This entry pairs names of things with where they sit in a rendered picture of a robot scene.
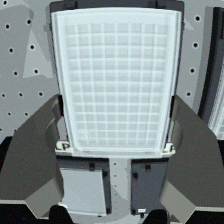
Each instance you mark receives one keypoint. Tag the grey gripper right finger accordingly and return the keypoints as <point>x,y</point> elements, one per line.
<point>192,189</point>

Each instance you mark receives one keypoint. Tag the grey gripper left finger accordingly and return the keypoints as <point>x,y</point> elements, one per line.
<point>30,177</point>

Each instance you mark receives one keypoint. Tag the white label plate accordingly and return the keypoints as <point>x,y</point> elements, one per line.
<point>62,146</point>
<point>169,149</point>

